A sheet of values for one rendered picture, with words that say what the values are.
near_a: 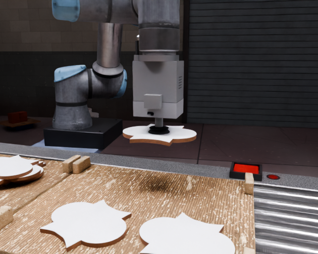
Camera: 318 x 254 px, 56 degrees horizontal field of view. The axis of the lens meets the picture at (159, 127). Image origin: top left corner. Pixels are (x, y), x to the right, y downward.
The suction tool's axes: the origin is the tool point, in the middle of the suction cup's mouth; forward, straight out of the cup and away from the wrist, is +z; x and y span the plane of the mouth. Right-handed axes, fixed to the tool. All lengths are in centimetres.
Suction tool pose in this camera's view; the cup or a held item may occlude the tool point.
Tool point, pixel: (158, 137)
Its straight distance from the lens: 60.4
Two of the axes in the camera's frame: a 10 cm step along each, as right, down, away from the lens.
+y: 9.6, 0.7, -2.7
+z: 0.0, 9.7, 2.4
